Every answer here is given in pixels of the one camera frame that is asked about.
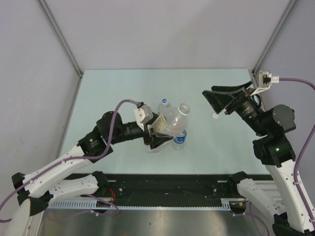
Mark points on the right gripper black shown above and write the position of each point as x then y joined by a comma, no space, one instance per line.
242,96

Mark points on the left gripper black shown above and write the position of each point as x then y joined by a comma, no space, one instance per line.
156,138

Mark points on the blue label Pocari bottle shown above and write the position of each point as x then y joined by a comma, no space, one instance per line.
179,141

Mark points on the white bottle cap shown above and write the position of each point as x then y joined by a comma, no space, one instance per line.
215,116

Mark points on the square clear juice bottle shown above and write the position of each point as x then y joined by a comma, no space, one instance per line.
172,121

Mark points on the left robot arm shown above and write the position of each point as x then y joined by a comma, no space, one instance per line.
37,190

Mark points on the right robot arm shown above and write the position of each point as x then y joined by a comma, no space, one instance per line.
294,215

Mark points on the green label clear bottle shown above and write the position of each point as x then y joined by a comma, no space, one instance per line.
164,104

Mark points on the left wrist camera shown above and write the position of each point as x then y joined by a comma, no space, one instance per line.
143,115

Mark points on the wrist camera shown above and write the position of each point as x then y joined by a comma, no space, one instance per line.
143,115
264,82

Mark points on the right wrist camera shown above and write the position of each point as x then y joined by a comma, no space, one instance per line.
264,82

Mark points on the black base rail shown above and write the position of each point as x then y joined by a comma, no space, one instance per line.
167,189

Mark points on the white cable duct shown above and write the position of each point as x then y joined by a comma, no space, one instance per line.
223,204

